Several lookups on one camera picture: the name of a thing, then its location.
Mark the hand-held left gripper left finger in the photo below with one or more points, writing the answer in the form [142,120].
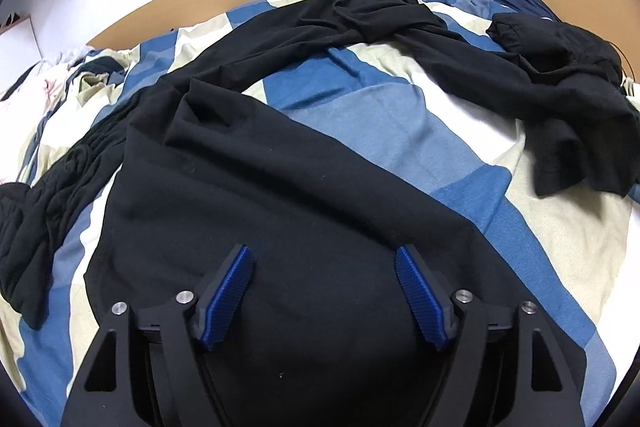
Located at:
[227,302]

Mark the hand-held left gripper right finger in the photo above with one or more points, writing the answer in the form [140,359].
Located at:
[420,302]

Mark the black pants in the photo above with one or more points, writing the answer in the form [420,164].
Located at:
[250,182]

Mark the black ribbed knit top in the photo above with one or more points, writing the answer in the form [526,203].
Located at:
[50,207]

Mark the black zip jacket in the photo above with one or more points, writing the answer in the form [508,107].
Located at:
[550,39]

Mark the blue beige checked duvet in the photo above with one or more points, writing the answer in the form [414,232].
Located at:
[400,132]

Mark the pink blanket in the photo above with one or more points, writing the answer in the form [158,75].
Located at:
[30,82]

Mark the white wardrobe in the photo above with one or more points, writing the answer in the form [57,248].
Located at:
[20,52]

